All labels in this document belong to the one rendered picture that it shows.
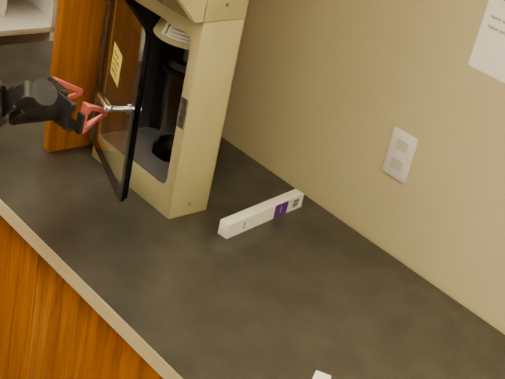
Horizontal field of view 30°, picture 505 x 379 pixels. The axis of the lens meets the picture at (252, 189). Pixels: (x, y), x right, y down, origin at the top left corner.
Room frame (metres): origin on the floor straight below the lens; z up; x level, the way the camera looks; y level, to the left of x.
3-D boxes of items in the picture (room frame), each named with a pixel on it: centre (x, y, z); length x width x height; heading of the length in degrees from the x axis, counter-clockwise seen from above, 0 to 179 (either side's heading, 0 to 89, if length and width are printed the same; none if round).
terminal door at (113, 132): (1.90, 0.34, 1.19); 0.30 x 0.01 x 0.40; 26
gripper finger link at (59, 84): (1.84, 0.43, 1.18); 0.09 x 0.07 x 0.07; 139
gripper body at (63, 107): (1.76, 0.45, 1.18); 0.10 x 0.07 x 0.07; 49
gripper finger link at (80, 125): (1.79, 0.38, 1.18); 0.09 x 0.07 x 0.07; 139
